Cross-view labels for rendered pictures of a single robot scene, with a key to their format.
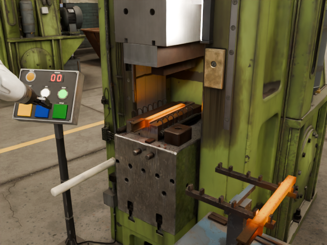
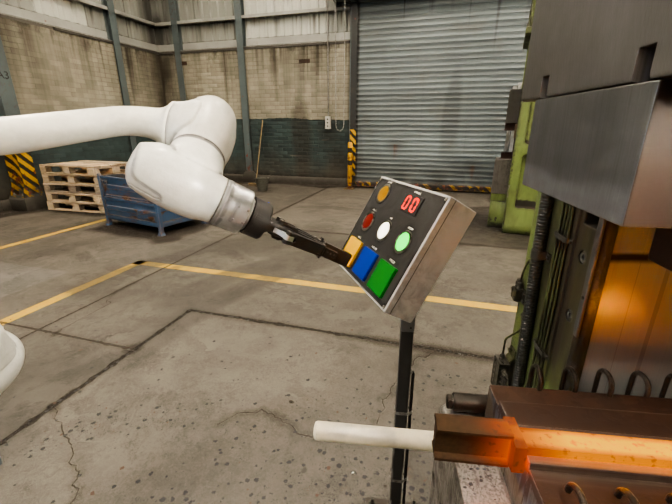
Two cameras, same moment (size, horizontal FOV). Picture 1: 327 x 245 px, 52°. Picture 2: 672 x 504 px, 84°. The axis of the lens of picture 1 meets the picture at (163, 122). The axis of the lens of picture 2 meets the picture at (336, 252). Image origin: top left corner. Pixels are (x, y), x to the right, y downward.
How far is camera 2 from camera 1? 121 cm
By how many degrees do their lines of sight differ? 57
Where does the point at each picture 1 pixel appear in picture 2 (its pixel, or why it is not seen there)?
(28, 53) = not seen: hidden behind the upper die
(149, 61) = (596, 181)
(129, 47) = (545, 116)
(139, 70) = (644, 233)
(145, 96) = (646, 333)
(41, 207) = (423, 414)
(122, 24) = (549, 14)
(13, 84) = (169, 180)
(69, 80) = (426, 215)
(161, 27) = not seen: outside the picture
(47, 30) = not seen: hidden behind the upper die
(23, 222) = (384, 419)
